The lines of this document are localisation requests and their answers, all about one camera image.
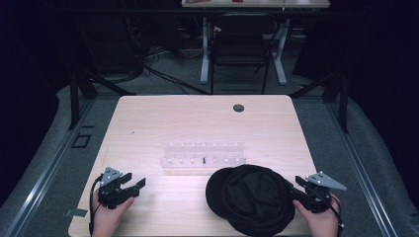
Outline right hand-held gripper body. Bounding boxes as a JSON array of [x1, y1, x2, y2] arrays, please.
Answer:
[[301, 171, 348, 213]]

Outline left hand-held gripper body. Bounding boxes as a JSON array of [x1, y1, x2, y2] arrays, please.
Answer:
[[98, 166, 135, 210]]

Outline black cap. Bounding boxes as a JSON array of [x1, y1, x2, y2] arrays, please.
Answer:
[[205, 164, 296, 237]]

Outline person's left hand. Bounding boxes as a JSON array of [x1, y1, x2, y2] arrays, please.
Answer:
[[91, 191, 135, 237]]

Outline person's right hand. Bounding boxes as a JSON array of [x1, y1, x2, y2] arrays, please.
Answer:
[[293, 194, 341, 237]]

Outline grey tape piece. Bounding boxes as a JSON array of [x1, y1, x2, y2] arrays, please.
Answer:
[[63, 207, 89, 218]]

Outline black square tape outline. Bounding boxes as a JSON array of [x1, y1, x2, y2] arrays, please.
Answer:
[[70, 132, 92, 149]]

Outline clear acrylic rack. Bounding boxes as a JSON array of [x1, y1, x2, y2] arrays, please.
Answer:
[[159, 141, 248, 176]]

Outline black metal stand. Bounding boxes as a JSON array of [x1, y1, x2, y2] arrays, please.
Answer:
[[67, 64, 136, 130], [289, 70, 350, 134]]

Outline black folding chair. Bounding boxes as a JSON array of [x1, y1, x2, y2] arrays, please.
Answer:
[[209, 12, 279, 96]]

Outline white-legged desk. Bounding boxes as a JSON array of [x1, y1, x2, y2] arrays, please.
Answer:
[[181, 0, 331, 86]]

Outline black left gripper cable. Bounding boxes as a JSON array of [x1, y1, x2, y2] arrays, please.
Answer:
[[88, 175, 104, 237]]

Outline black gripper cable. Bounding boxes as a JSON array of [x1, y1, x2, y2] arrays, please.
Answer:
[[328, 197, 346, 231], [88, 175, 104, 237]]

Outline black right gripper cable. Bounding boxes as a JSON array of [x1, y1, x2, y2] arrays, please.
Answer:
[[328, 197, 346, 231]]

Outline metal floor rail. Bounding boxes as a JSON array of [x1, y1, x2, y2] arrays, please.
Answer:
[[325, 98, 401, 237], [2, 98, 97, 237]]

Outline black floor cables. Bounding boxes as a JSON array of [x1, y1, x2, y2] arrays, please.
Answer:
[[131, 19, 211, 96]]

